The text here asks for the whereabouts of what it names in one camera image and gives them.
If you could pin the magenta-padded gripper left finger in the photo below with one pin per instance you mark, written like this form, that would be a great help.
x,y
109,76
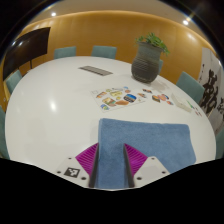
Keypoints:
x,y
71,171

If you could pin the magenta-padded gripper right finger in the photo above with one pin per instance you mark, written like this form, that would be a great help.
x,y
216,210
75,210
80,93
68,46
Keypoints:
x,y
151,170

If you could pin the blue terry towel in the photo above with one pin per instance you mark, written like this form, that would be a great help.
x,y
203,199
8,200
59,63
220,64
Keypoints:
x,y
150,140

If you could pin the small red and blue sticker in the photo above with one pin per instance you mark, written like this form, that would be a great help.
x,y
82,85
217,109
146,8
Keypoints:
x,y
170,102

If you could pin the black square sticker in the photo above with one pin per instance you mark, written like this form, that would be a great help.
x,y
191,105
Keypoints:
x,y
156,98

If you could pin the flat white box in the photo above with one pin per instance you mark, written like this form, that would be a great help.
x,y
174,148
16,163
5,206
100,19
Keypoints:
x,y
181,103

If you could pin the round orange sticker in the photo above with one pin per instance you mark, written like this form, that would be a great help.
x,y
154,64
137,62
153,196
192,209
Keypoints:
x,y
163,97

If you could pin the small orange sticker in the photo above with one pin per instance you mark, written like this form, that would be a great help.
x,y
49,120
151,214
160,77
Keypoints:
x,y
142,95

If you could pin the dark rectangular sticker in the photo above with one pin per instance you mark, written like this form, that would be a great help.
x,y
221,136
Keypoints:
x,y
147,90

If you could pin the white sheet of colourful stickers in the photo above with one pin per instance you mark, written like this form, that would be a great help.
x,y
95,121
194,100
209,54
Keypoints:
x,y
116,98

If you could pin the white calligraphy folding screen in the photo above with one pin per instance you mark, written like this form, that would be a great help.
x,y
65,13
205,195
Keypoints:
x,y
210,90

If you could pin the grey ribbed pot with plant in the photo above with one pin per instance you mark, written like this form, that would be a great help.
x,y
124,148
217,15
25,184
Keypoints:
x,y
145,65

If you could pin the teal chairs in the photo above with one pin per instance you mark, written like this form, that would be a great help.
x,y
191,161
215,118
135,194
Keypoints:
x,y
66,52

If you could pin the round ceiling lights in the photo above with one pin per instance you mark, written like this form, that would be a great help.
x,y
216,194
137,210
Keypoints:
x,y
53,14

